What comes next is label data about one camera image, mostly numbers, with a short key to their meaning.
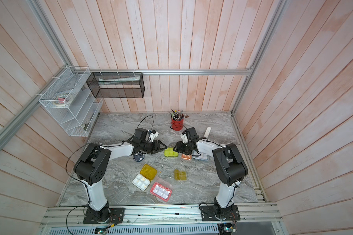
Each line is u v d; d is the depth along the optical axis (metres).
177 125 1.04
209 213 0.73
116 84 0.97
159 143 0.86
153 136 0.89
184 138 0.90
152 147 0.84
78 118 0.78
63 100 0.74
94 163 0.51
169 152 0.96
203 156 0.93
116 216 0.73
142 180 0.84
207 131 1.04
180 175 0.88
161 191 0.80
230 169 0.49
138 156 0.95
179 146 0.84
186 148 0.83
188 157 0.93
